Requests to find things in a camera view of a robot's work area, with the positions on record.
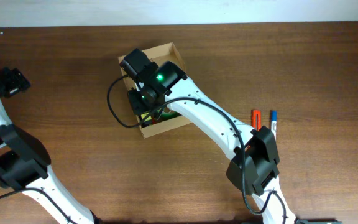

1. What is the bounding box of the yellow highlighter pen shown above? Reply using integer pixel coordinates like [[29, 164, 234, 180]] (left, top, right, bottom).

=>
[[140, 113, 152, 123]]

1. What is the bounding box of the green tape roll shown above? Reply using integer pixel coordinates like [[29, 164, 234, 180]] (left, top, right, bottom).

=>
[[160, 107, 180, 120]]

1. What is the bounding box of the brown cardboard box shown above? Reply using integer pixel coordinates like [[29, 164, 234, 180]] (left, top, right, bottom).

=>
[[118, 43, 191, 138]]

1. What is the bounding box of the orange utility knife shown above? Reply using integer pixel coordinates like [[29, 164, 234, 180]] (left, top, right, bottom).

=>
[[251, 109, 262, 131]]

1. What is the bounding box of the blue white marker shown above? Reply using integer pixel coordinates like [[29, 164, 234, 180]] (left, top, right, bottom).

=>
[[270, 110, 277, 139]]

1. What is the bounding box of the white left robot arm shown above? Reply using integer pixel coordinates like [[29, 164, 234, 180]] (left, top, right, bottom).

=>
[[0, 67, 101, 223]]

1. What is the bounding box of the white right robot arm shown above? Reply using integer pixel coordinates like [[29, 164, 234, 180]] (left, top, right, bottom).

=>
[[120, 49, 296, 223]]

